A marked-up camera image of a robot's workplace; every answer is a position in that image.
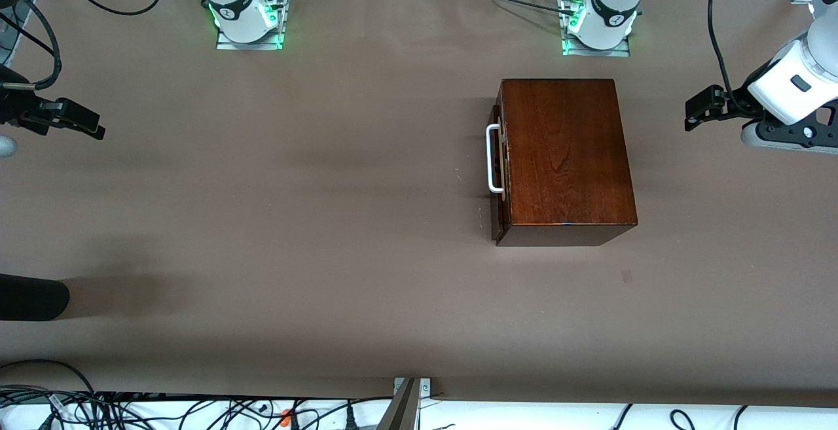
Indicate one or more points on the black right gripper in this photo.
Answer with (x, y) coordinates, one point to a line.
(14, 108)

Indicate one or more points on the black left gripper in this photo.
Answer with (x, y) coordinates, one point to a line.
(738, 107)

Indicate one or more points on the dark wooden cabinet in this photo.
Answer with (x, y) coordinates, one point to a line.
(569, 155)

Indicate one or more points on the black rounded object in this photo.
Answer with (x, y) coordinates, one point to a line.
(33, 297)

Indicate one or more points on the large paper table cover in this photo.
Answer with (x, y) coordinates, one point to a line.
(294, 220)

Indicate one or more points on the black power plug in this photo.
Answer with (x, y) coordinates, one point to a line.
(350, 420)

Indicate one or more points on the grey metal strut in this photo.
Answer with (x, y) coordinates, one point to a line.
(400, 410)

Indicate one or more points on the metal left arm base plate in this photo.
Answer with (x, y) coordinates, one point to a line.
(622, 52)

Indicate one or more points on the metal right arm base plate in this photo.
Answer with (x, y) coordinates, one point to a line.
(226, 45)

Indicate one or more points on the silver table edge bracket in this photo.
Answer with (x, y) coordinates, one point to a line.
(424, 387)

